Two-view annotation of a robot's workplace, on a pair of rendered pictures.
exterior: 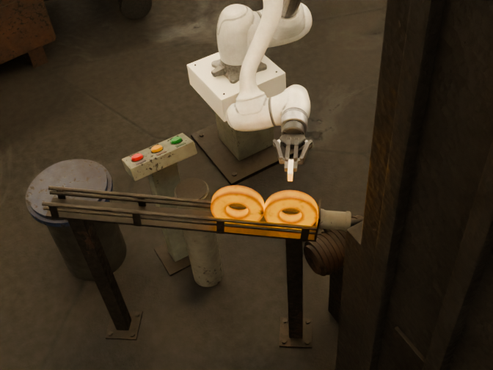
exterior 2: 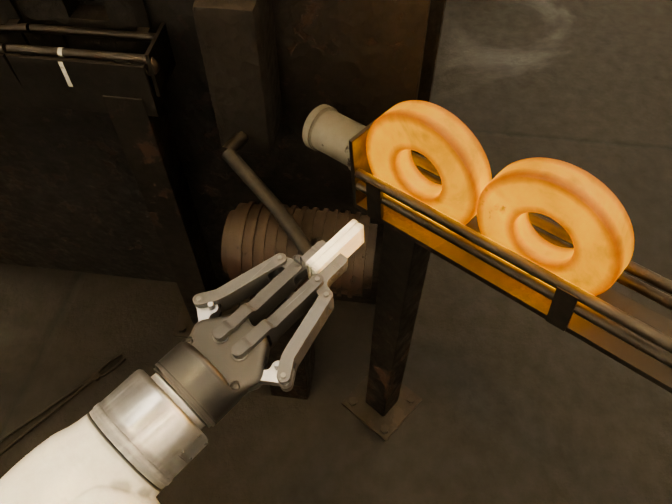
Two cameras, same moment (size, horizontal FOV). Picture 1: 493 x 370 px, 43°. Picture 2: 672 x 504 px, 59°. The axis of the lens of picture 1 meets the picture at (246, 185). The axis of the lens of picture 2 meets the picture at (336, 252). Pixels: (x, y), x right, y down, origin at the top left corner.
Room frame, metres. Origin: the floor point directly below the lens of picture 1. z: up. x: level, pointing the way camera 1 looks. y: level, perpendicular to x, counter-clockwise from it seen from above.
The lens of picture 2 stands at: (1.59, 0.05, 1.19)
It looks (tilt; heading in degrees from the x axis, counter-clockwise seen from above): 54 degrees down; 213
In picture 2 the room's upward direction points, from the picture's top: straight up
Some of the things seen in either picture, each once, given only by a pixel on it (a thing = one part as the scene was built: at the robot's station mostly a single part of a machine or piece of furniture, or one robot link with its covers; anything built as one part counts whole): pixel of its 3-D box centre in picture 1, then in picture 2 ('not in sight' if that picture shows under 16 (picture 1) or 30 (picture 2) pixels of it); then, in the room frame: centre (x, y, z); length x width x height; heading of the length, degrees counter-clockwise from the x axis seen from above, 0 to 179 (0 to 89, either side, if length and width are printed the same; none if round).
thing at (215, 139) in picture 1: (243, 120); not in sight; (2.18, -0.02, 0.15); 0.40 x 0.40 x 0.31; 27
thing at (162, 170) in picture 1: (170, 204); not in sight; (1.57, 0.30, 0.31); 0.24 x 0.16 x 0.62; 116
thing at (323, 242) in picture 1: (337, 280); (307, 316); (1.18, -0.28, 0.27); 0.22 x 0.13 x 0.53; 116
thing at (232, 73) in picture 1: (234, 62); not in sight; (2.17, 0.00, 0.49); 0.22 x 0.18 x 0.06; 119
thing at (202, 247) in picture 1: (200, 236); not in sight; (1.44, 0.19, 0.26); 0.12 x 0.12 x 0.52
